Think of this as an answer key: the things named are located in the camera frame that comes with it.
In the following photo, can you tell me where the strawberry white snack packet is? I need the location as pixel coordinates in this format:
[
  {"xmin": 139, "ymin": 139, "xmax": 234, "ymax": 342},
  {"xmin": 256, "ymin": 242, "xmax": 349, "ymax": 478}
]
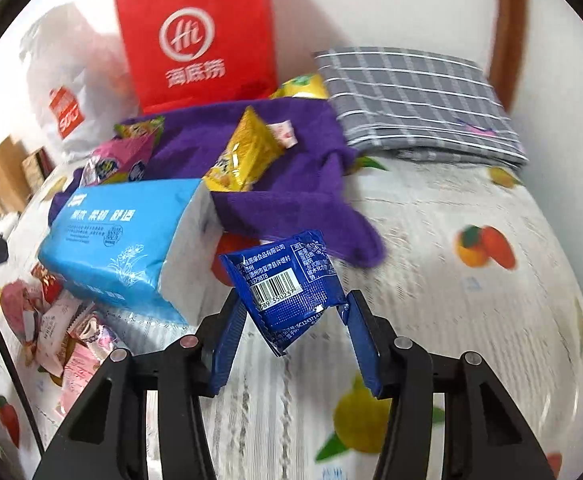
[{"xmin": 268, "ymin": 120, "xmax": 298, "ymax": 150}]

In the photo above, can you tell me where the red snack packet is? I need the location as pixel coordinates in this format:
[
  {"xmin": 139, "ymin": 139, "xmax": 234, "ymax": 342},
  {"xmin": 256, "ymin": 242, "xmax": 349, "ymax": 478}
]
[{"xmin": 31, "ymin": 263, "xmax": 64, "ymax": 304}]

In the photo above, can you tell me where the fruit print tablecloth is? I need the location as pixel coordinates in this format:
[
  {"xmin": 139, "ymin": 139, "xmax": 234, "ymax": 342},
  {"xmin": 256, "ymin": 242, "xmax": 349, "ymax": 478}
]
[{"xmin": 0, "ymin": 148, "xmax": 583, "ymax": 480}]

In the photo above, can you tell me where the purple towel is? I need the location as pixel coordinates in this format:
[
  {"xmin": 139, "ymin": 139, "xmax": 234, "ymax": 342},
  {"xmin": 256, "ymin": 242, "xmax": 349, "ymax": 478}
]
[{"xmin": 46, "ymin": 96, "xmax": 388, "ymax": 269}]

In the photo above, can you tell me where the red paper shopping bag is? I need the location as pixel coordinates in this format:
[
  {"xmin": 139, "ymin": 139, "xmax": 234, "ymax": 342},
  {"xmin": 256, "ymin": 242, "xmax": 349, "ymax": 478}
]
[{"xmin": 115, "ymin": 0, "xmax": 276, "ymax": 114}]

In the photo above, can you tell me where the pink white small packet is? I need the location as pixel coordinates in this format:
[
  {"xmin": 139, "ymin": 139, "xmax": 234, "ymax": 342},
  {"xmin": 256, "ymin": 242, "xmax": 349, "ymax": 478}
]
[{"xmin": 34, "ymin": 290, "xmax": 128, "ymax": 416}]

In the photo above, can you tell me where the yellow chip packet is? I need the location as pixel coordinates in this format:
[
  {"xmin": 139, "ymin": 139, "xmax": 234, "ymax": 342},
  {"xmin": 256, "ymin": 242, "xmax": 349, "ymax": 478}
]
[{"xmin": 203, "ymin": 106, "xmax": 284, "ymax": 192}]

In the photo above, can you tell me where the green snack packet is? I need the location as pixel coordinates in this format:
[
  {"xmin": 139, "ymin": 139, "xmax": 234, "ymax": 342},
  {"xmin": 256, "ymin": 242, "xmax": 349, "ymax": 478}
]
[{"xmin": 114, "ymin": 116, "xmax": 165, "ymax": 145}]

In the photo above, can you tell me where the grey checked folded cloth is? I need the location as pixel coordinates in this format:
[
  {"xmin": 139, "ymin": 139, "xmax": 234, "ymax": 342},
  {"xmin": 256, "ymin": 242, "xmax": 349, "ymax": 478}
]
[{"xmin": 314, "ymin": 47, "xmax": 528, "ymax": 167}]

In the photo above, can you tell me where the wooden furniture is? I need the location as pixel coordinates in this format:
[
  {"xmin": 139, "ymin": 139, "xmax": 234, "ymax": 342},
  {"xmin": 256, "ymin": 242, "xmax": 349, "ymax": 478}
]
[{"xmin": 0, "ymin": 136, "xmax": 54, "ymax": 217}]

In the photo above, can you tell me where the yellow snack bag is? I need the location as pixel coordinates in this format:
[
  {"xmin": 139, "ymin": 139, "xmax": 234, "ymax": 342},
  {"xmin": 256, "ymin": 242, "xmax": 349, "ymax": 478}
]
[{"xmin": 270, "ymin": 73, "xmax": 329, "ymax": 100}]

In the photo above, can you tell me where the pink snack packet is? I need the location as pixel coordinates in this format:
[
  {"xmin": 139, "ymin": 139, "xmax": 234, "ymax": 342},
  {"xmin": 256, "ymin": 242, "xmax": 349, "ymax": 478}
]
[{"xmin": 79, "ymin": 134, "xmax": 154, "ymax": 188}]

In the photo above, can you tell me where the blue tissue pack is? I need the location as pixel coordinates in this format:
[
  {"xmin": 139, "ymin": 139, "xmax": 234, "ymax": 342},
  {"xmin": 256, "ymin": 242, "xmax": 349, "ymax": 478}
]
[{"xmin": 38, "ymin": 179, "xmax": 222, "ymax": 325}]

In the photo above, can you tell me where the wooden door frame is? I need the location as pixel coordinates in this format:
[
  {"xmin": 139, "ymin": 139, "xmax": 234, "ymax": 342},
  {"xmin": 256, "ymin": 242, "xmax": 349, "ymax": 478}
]
[{"xmin": 488, "ymin": 0, "xmax": 528, "ymax": 110}]

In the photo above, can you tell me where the blue snack packet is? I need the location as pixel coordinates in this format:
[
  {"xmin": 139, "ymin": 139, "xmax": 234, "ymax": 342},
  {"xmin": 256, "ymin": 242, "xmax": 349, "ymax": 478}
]
[{"xmin": 220, "ymin": 230, "xmax": 346, "ymax": 356}]

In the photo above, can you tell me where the white plastic Miniso bag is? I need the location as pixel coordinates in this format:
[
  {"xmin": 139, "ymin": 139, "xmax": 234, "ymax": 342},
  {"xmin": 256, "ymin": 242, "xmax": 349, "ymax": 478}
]
[{"xmin": 19, "ymin": 3, "xmax": 139, "ymax": 162}]

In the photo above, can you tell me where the dusty pink snack bag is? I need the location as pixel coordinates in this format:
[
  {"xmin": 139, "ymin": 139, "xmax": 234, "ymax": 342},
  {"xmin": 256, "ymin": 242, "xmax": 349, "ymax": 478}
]
[{"xmin": 0, "ymin": 280, "xmax": 45, "ymax": 366}]

